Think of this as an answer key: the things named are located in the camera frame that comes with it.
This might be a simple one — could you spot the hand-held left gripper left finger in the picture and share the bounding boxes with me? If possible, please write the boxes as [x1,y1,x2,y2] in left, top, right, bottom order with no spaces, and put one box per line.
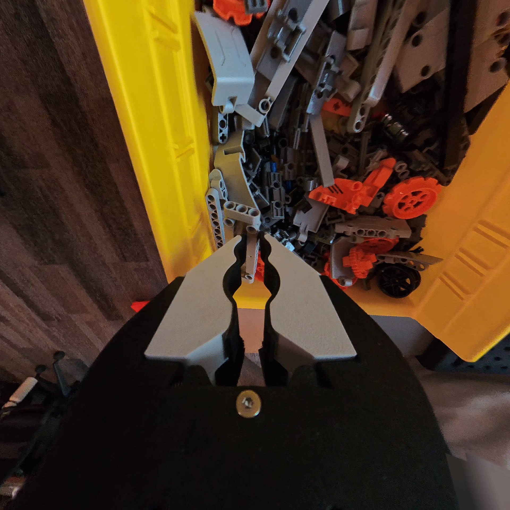
[143,234,244,376]

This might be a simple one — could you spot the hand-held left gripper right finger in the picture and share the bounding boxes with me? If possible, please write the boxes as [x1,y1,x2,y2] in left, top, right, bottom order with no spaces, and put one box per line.
[260,233,357,376]

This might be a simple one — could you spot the thin light grey toy beam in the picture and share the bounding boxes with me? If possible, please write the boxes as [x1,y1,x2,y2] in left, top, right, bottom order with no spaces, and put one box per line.
[241,233,261,284]

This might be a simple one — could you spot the pile of toy building parts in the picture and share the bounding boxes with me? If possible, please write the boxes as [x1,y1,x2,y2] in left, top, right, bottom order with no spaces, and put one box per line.
[193,0,510,299]

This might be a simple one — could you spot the yellow plastic bin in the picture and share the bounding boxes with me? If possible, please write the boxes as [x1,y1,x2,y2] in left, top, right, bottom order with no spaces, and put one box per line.
[83,0,510,362]

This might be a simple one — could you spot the orange toy gear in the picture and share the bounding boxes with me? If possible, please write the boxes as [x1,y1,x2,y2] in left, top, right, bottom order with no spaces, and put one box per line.
[342,246,377,279]

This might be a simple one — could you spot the black toy wheel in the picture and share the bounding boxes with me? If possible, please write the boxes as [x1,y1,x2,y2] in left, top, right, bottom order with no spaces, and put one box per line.
[376,263,422,299]

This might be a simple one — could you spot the orange toy panel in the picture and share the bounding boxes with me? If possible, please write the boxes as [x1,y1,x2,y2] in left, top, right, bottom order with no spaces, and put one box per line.
[309,157,397,216]

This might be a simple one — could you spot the orange toy wheel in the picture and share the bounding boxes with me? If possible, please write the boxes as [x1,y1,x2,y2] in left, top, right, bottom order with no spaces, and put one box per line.
[382,176,443,220]
[212,0,268,20]

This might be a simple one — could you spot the black studded foam mat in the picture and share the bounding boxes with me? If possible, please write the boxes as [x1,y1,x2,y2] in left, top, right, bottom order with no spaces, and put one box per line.
[416,337,510,375]

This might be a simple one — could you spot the light grey curved toy panel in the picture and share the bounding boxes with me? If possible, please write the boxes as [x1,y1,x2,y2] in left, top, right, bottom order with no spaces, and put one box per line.
[194,11,256,108]

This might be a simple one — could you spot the white cable plug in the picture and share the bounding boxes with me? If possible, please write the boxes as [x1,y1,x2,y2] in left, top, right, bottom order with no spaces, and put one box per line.
[2,376,38,409]

